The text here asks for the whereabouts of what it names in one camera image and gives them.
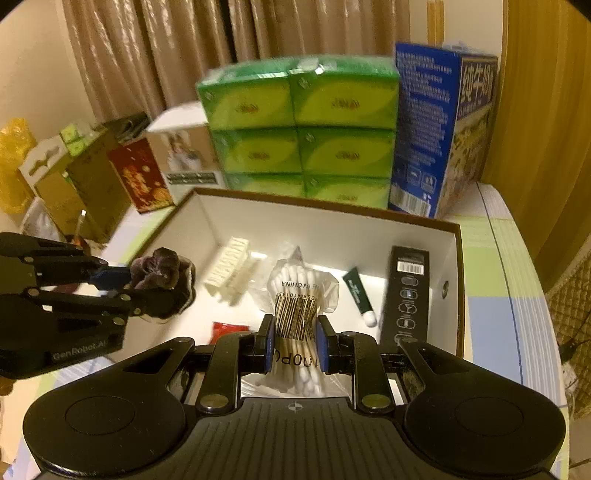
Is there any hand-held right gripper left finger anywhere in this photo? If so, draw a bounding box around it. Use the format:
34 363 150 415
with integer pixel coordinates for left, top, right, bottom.
122 314 276 414

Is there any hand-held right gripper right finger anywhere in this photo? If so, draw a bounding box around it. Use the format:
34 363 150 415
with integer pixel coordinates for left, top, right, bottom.
315 314 463 414

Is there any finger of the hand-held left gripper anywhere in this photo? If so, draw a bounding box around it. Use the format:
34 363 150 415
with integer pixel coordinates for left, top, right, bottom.
25 288 179 326
0 233 133 289

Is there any red foil packet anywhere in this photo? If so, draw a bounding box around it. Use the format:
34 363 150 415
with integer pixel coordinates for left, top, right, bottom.
211 322 250 345

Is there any purple velvet scrunchie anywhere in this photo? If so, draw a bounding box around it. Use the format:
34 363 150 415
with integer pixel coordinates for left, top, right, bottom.
127 247 196 317

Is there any dark green tube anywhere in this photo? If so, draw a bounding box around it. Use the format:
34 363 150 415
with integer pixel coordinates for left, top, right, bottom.
342 268 379 328

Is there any bag of cotton swabs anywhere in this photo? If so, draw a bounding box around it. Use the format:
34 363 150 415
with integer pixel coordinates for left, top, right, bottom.
240 240 343 398

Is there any brown cardboard storage box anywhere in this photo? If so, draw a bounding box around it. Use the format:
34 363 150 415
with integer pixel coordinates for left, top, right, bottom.
110 187 464 402

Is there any plain golden box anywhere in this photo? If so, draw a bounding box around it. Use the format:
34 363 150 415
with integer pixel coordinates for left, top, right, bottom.
67 130 133 243

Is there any small white packet in box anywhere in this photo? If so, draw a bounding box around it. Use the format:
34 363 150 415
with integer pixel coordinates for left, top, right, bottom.
203 236 264 304

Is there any black product box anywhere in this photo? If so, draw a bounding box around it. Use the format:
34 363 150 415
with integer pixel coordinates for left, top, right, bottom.
379 246 430 352

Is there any red gift box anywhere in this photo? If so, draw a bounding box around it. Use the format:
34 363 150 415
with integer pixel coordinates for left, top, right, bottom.
108 138 175 214

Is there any golden box with white top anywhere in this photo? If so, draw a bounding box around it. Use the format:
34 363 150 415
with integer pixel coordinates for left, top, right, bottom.
18 136 89 234

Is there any small green white box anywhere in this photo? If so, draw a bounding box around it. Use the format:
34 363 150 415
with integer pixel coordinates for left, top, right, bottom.
60 122 110 157

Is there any yellow plastic bag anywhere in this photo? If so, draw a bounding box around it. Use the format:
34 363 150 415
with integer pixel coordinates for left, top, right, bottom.
0 117 38 216

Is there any white picture product box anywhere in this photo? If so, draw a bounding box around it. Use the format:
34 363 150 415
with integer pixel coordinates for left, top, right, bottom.
145 104 227 190

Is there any checked tablecloth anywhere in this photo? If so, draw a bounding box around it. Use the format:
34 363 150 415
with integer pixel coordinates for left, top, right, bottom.
0 180 574 462

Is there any stack of green tissue boxes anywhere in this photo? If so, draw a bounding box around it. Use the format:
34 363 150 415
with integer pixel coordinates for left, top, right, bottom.
196 55 400 211

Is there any blue printed carton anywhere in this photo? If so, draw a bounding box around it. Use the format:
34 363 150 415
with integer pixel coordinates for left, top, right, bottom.
388 41 500 219

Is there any beige curtain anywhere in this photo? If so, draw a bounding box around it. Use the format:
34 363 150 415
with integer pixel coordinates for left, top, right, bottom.
60 0 505 126

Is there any quilted beige chair cover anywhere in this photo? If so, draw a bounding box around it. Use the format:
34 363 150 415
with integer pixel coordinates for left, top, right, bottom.
545 249 591 418

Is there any golden curtain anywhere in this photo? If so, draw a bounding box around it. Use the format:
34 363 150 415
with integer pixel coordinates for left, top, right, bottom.
480 0 591 296

